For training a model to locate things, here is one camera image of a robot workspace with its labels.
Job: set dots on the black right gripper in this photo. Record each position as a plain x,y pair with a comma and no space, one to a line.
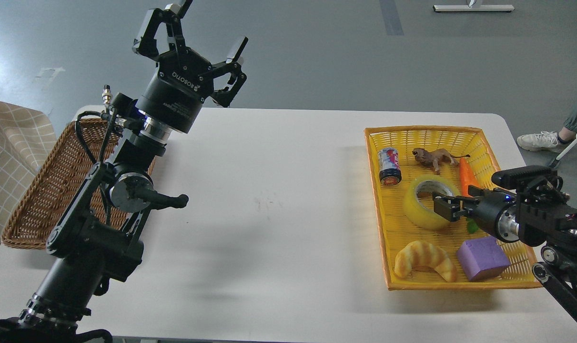
494,212

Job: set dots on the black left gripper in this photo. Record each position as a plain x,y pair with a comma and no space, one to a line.
176,95

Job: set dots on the yellow tape roll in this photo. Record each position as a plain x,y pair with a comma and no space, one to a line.
417,212

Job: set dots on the yellow plastic basket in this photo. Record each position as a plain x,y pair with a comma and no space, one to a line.
396,231

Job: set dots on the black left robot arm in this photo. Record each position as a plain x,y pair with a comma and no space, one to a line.
97,238

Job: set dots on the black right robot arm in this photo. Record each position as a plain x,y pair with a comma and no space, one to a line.
527,205

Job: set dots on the orange toy carrot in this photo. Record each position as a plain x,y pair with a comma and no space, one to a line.
467,178

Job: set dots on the brown toy lion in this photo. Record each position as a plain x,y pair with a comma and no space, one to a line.
431,159

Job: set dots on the purple sponge block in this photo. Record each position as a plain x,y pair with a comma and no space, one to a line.
482,258

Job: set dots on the toy croissant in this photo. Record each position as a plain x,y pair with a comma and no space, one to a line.
421,253

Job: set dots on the small drink can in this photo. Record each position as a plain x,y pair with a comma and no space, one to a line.
388,164

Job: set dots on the white sneaker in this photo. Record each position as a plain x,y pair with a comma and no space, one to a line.
544,141

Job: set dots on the brown wicker basket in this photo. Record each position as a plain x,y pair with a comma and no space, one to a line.
54,187

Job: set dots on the beige checkered cloth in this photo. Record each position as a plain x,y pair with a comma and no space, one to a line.
26,138

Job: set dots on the white metal stand base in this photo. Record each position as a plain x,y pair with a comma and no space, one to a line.
474,6

